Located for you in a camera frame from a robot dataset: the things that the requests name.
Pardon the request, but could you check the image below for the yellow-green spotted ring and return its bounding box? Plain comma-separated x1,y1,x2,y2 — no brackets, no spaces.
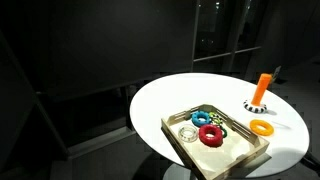
208,111,224,127

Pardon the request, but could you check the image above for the blue knobbed ring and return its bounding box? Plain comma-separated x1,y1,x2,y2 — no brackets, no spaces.
191,110,212,128

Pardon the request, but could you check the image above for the small upright card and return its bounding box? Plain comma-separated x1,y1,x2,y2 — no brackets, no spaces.
271,65,282,84

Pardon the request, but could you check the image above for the red knobbed ring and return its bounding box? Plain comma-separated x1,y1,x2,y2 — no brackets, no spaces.
198,124,224,148

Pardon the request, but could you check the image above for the orange stacking peg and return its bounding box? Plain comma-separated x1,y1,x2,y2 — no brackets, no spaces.
250,73,273,107

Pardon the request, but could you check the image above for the light wooden tray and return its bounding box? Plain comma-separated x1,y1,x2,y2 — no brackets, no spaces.
160,103,270,180

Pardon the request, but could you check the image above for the metal window frame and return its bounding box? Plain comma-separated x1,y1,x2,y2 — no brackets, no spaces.
190,0,263,73

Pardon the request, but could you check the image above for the round table base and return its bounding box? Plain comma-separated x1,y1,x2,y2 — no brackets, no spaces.
162,162,194,180

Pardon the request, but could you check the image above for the orange knobbed ring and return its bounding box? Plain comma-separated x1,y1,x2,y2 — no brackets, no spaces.
249,119,275,137

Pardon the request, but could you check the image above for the clear transparent ring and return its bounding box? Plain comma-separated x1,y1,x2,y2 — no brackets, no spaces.
177,124,199,144

